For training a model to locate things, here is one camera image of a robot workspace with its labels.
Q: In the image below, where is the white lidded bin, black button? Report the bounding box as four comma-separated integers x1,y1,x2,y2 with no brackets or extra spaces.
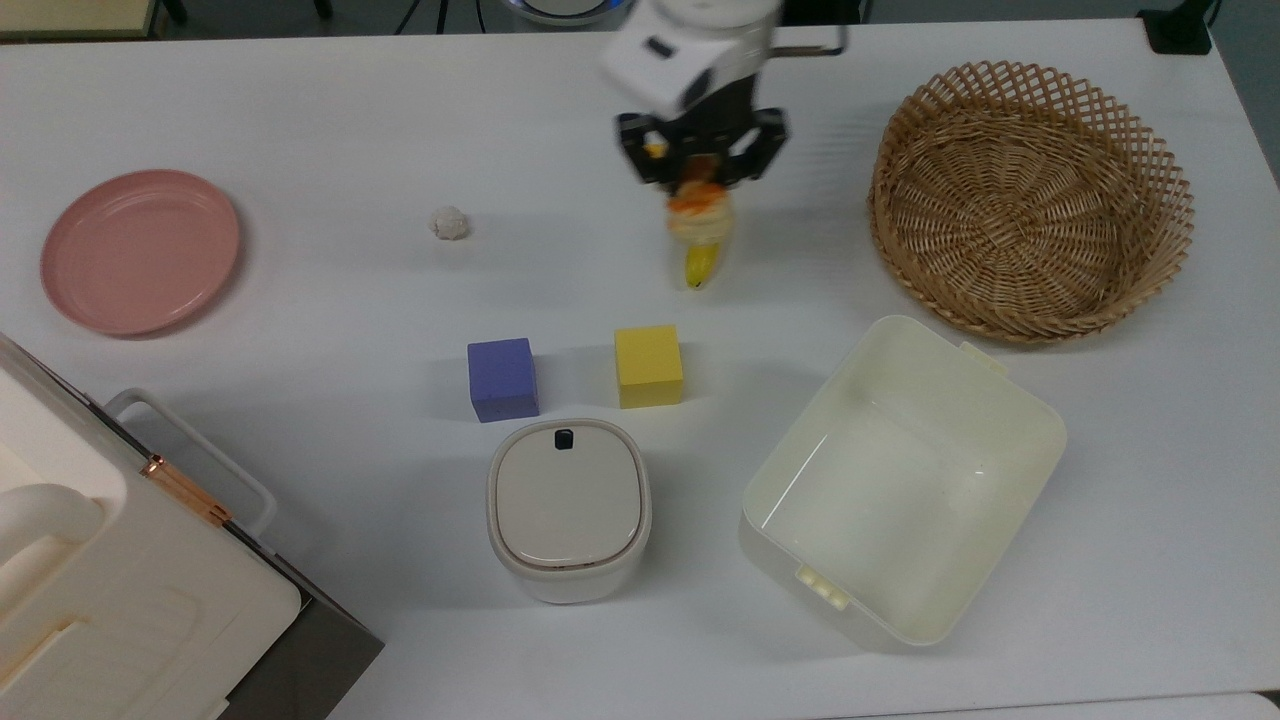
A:
486,418,654,605

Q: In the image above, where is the white boxy appliance, dark base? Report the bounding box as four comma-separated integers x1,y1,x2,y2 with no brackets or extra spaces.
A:
0,330,386,720

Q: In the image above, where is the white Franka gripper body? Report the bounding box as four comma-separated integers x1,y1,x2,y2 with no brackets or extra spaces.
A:
598,22,777,141

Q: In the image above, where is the round woven wicker basket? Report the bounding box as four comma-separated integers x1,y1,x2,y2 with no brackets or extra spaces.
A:
867,60,1196,346

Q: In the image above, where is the light wooden side table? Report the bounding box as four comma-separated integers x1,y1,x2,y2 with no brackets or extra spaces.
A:
0,0,163,42

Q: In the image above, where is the black table clamp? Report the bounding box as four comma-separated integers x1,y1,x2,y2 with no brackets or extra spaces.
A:
1137,0,1223,57

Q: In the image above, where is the yellow toy banana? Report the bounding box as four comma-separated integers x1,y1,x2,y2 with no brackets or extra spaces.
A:
644,142,725,291

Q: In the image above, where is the purple foam cube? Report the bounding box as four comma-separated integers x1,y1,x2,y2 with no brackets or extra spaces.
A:
466,338,541,424

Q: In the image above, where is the yellow foam cube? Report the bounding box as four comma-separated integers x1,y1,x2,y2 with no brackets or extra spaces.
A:
614,324,686,410

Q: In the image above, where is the braided bread with orange glaze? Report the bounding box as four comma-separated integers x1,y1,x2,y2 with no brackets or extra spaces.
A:
664,168,738,251

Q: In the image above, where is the pink round plate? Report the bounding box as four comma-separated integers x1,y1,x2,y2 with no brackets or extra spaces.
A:
40,169,242,338

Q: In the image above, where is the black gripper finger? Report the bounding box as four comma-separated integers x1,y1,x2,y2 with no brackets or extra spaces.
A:
614,110,685,191
722,104,792,187

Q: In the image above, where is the copper latch on appliance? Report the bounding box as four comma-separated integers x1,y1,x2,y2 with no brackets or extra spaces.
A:
140,455,233,527

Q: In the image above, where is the cream rectangular plastic tub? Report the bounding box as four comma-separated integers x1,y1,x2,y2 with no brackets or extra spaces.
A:
739,315,1069,652

